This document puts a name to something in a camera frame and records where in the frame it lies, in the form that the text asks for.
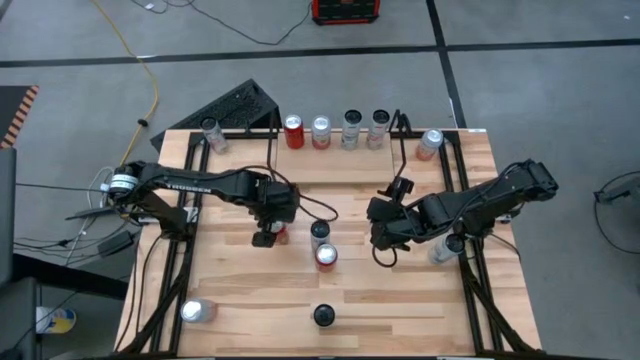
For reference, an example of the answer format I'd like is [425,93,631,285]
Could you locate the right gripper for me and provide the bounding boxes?
[367,178,426,251]

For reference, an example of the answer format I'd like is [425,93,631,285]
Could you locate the pink white Spindrift can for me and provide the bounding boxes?
[415,128,445,162]
[310,114,333,150]
[179,298,219,324]

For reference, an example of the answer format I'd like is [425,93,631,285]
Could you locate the black cabinet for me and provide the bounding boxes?
[0,147,19,289]

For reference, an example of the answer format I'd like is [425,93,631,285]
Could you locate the white cable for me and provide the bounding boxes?
[87,166,116,194]

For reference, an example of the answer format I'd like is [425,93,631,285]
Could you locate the white yellow roll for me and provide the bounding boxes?
[35,305,77,335]

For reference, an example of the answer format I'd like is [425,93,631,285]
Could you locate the black orange striped mat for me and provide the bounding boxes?
[0,84,40,149]

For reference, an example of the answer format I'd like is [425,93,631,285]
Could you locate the black aluminium rig frame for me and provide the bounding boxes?
[389,129,545,360]
[113,130,279,360]

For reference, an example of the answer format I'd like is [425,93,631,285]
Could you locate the white peach vibe can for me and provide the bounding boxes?
[199,117,230,155]

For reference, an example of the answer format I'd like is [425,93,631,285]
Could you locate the wooden shelf black metal legs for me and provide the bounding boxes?
[266,108,412,190]

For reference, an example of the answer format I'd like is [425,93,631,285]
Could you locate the red cola can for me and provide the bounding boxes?
[269,222,291,246]
[314,243,339,274]
[283,113,306,150]

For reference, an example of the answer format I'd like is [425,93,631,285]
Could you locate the red black case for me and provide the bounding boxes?
[311,0,382,26]

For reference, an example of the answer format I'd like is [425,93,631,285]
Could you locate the white can black lid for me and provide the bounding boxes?
[309,219,332,251]
[427,233,466,265]
[341,109,363,151]

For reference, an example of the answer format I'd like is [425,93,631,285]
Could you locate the thin black floor cable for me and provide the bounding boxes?
[129,0,314,46]

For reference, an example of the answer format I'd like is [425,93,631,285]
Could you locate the black perforated panel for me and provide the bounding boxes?
[149,78,282,151]

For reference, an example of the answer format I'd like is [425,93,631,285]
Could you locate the white arctic vibe can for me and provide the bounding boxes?
[365,109,392,151]

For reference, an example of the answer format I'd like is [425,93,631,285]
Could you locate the black power adapter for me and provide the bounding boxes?
[97,230,137,257]

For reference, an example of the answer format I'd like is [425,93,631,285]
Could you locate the yellow extension cable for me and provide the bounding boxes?
[89,0,160,174]

